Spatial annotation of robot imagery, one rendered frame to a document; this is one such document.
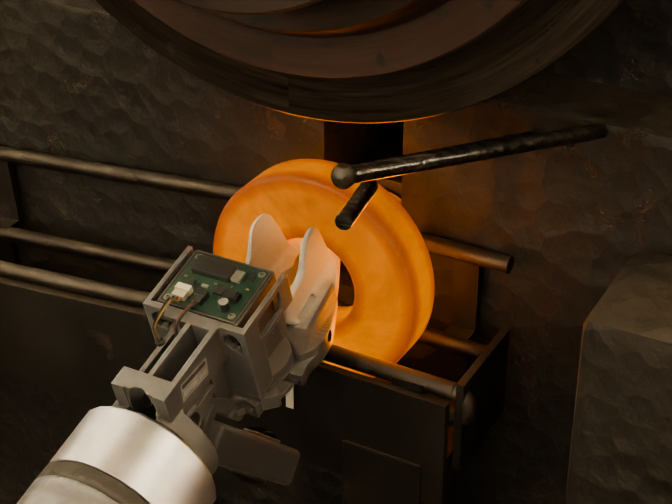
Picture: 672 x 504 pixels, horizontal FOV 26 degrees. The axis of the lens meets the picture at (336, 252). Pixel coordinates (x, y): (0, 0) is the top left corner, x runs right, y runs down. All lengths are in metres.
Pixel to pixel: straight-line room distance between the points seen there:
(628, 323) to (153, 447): 0.28
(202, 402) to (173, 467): 0.06
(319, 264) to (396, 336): 0.07
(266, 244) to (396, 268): 0.09
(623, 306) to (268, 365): 0.21
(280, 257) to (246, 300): 0.11
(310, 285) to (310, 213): 0.05
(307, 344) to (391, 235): 0.09
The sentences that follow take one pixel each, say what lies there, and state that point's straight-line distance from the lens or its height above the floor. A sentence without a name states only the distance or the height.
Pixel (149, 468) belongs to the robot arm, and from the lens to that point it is 0.80.
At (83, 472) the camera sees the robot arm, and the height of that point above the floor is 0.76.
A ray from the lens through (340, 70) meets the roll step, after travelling 0.83.
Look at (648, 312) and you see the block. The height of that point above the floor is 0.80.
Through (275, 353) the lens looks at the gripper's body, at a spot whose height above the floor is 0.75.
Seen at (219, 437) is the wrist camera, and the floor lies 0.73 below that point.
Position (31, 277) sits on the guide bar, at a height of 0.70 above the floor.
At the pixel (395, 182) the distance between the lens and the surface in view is 1.03.
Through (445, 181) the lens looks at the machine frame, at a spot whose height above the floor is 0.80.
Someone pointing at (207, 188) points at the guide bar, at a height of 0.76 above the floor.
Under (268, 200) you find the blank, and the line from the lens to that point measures 0.96.
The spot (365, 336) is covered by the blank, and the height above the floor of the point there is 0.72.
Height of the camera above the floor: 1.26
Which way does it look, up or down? 31 degrees down
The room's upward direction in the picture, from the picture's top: straight up
